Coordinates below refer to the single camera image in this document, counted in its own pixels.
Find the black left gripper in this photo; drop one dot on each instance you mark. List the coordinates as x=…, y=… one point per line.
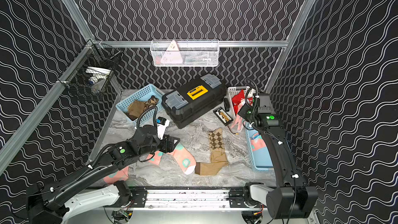
x=168, y=143

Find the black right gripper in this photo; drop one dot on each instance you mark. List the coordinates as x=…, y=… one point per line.
x=243, y=112

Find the pink dotted sock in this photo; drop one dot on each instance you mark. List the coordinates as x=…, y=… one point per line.
x=181, y=155

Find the pink patterned sock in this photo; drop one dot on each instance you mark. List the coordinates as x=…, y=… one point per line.
x=253, y=137

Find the red santa sock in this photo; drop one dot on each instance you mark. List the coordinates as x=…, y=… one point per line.
x=236, y=100

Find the tan argyle sock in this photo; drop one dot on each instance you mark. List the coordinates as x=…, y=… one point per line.
x=153, y=101

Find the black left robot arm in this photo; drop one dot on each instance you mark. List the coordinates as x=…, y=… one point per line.
x=56, y=202

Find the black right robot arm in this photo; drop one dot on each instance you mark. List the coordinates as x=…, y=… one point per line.
x=286, y=168

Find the white perforated plastic basket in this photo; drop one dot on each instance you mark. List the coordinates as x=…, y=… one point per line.
x=241, y=101

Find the right light blue basket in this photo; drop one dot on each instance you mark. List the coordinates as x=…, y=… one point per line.
x=260, y=160

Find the light blue basket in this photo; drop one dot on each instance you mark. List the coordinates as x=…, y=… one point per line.
x=141, y=95
x=260, y=160

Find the left light blue basket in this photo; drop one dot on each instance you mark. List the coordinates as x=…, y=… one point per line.
x=141, y=95

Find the black stapler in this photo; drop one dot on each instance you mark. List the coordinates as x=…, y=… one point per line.
x=226, y=104

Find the black board yellow connectors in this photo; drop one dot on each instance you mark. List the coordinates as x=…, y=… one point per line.
x=223, y=116

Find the tan plain sock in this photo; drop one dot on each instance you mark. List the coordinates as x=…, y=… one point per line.
x=218, y=157

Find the pink sock left edge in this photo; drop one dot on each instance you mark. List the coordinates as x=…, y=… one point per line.
x=121, y=175

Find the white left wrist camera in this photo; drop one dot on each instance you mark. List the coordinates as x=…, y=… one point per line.
x=162, y=124

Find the black toolbox yellow handle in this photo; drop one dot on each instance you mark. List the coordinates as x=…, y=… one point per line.
x=192, y=100

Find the clear wall-mounted basket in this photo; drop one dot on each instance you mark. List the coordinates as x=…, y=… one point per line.
x=185, y=53

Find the black wire wall basket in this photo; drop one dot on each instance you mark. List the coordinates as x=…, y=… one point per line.
x=90, y=81

